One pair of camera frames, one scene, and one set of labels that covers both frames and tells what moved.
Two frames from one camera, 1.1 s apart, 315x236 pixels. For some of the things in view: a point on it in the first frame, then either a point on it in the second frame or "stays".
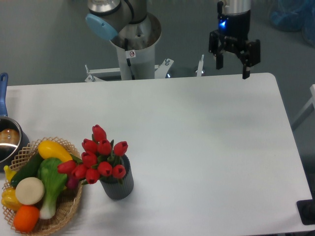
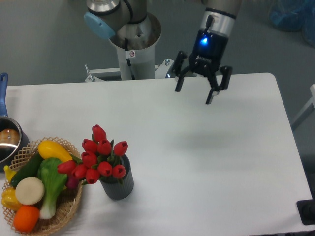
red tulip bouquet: [100, 158] stays
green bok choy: [52, 180] stays
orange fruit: [25, 218] stays
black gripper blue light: [233, 30] -> [207, 51]
